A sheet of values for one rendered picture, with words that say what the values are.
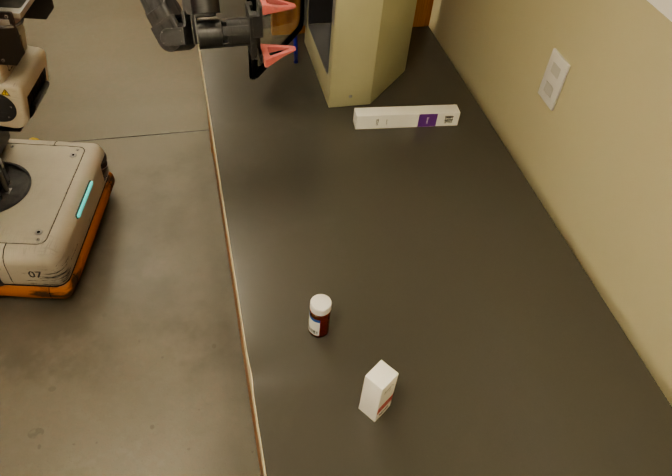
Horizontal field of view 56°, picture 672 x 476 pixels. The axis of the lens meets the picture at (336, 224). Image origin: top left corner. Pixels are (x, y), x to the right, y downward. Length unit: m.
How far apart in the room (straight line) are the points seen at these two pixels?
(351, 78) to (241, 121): 0.29
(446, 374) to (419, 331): 0.10
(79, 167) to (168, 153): 0.56
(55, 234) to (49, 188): 0.23
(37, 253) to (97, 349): 0.38
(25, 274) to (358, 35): 1.40
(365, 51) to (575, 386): 0.88
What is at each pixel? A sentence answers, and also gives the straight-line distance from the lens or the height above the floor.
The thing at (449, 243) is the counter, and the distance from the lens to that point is 1.32.
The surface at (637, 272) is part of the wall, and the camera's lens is 1.30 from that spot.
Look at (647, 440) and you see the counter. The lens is 1.20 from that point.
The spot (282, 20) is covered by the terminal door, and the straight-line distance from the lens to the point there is 1.70.
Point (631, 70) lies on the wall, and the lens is 1.27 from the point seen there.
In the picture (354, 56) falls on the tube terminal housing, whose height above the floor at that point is 1.08.
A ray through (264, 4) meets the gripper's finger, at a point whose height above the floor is 1.29.
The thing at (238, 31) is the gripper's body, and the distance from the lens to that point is 1.34.
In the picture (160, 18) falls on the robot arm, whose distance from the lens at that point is 1.38.
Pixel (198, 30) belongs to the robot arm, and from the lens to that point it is 1.34.
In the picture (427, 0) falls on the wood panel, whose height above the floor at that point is 1.02.
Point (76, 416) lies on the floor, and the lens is 2.21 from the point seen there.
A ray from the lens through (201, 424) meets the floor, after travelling 2.12.
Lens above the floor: 1.89
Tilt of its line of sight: 46 degrees down
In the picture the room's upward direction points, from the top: 6 degrees clockwise
